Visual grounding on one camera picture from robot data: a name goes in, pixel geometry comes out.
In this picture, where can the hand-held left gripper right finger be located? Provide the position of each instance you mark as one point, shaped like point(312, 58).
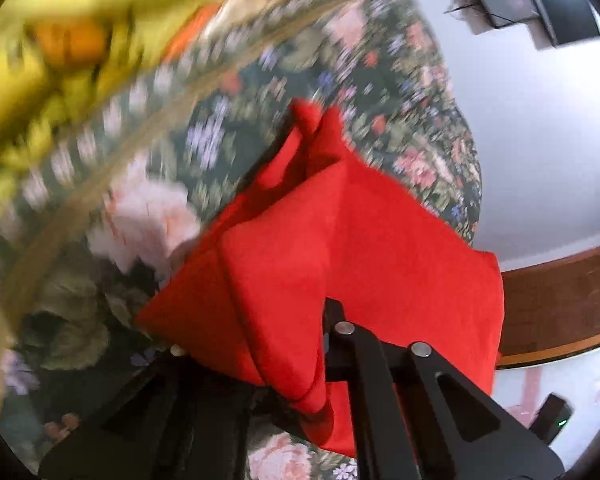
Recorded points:
point(380, 390)

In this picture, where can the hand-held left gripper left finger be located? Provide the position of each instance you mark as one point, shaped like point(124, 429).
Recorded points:
point(145, 410)

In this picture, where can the small black device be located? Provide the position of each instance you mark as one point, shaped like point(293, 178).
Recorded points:
point(554, 416)

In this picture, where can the floral bedspread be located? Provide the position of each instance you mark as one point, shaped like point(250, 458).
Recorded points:
point(180, 200)

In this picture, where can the red garment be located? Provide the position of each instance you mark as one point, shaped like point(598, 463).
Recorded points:
point(380, 260)

